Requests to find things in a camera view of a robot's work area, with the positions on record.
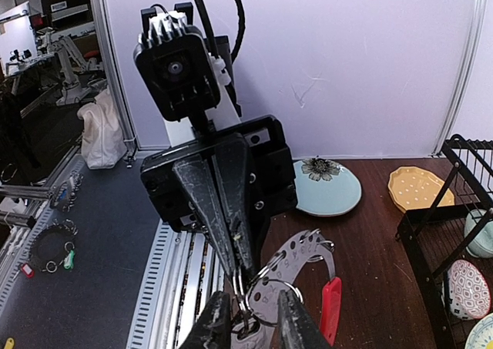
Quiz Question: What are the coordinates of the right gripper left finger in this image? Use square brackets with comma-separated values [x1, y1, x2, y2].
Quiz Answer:
[179, 291, 232, 349]

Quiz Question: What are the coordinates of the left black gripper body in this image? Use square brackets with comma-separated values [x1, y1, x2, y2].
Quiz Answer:
[140, 116, 297, 245]

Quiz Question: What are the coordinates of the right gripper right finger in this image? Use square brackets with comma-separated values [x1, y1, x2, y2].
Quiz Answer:
[277, 290, 326, 348]

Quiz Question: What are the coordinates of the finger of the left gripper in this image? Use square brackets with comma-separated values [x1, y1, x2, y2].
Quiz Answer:
[212, 134, 257, 274]
[173, 158, 237, 280]

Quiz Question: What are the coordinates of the grey keyring organiser red handle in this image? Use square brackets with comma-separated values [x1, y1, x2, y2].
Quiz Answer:
[231, 229, 342, 348]

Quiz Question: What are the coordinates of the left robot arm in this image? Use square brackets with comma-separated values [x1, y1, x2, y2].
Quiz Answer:
[134, 35, 297, 279]

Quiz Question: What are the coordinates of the light blue flat plate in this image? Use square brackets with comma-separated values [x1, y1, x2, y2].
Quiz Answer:
[293, 157, 362, 217]

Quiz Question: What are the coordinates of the white cloth bag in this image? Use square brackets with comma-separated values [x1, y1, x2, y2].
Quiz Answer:
[77, 88, 127, 169]

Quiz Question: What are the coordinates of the yellow dotted plate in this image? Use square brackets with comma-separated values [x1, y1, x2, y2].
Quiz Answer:
[387, 166, 444, 213]

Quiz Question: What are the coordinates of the pink patterned bowl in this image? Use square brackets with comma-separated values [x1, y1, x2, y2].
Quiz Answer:
[442, 260, 491, 320]

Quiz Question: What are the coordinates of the yellow daisy plate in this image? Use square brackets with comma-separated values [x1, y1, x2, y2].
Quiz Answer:
[464, 314, 493, 349]

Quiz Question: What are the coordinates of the pale green bowl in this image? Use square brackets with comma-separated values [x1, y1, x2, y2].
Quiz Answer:
[464, 209, 492, 259]

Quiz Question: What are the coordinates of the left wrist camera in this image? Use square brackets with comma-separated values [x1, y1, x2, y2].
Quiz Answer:
[133, 2, 240, 122]

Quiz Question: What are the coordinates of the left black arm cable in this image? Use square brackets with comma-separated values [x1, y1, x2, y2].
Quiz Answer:
[183, 0, 247, 63]

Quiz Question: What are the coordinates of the black wire dish rack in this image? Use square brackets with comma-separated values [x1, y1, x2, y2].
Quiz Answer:
[396, 134, 492, 348]

